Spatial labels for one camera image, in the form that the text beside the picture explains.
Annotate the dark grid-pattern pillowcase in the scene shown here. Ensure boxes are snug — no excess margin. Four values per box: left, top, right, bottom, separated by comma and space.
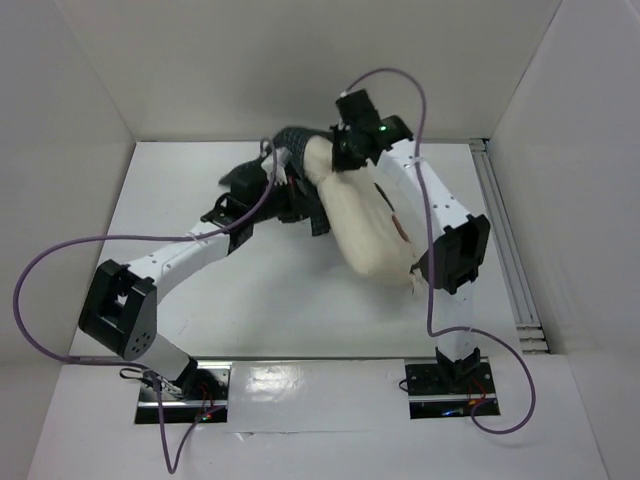
217, 125, 334, 237

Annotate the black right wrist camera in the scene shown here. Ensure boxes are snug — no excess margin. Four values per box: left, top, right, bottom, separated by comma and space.
335, 89, 381, 129

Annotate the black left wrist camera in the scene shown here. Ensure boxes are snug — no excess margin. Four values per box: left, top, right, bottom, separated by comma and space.
218, 159, 269, 204

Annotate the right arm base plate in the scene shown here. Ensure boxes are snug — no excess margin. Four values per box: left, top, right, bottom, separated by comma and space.
398, 359, 500, 420

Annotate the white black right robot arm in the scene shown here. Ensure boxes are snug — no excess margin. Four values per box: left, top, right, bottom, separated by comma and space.
331, 114, 490, 392

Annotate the cream pillow with bear print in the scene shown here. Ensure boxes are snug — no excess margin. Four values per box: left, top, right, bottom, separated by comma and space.
303, 136, 427, 296

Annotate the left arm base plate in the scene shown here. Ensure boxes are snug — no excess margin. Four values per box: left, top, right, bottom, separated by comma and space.
120, 361, 231, 425

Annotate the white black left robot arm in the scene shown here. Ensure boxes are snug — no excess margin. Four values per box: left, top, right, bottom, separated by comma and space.
78, 169, 322, 399

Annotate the aluminium frame rail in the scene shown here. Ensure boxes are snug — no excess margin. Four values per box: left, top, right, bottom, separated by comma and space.
469, 139, 551, 355

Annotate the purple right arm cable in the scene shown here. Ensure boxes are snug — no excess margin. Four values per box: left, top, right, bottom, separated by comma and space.
339, 67, 539, 435

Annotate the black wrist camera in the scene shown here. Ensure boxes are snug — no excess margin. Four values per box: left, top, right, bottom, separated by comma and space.
218, 159, 269, 204
335, 89, 381, 129

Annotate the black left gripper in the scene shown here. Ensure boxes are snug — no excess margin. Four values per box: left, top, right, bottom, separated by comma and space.
249, 176, 322, 225

